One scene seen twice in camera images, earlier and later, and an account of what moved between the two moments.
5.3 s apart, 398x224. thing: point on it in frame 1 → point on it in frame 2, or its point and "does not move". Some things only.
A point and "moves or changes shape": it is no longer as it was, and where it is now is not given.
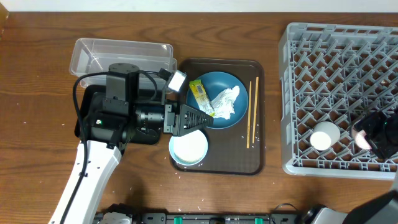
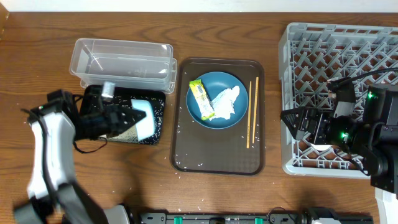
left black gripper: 175,127 → 117,120
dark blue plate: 214,83 does not move
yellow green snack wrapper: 198,89 does not move
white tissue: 223,103 does not move
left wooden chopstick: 249,119 does not move
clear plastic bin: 96,56 does not move
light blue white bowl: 189,150 moves or changes shape
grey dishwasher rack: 336,73 does not move
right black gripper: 369,123 → 321,117
